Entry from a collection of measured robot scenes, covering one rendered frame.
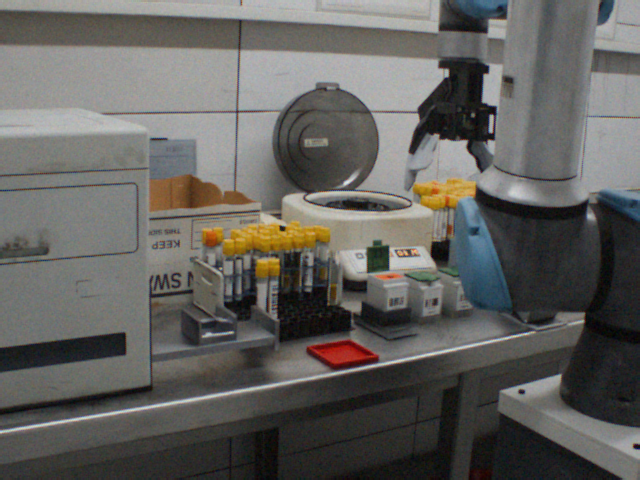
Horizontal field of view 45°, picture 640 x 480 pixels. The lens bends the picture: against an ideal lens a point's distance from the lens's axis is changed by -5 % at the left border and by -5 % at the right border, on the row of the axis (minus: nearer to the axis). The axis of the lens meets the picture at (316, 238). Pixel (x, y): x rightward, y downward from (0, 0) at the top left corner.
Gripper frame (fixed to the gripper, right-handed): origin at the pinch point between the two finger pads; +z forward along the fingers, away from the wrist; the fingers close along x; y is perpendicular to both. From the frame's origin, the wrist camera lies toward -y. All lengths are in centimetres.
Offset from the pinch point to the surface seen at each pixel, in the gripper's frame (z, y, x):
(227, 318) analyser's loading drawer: 12.1, 17.6, -38.7
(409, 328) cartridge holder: 17.1, 12.7, -11.6
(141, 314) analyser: 9, 24, -50
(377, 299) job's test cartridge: 13.6, 9.4, -15.2
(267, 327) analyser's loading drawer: 13.8, 17.0, -33.4
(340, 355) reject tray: 18.2, 17.6, -23.8
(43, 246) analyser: 0, 26, -60
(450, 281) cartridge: 12.7, 6.0, -1.8
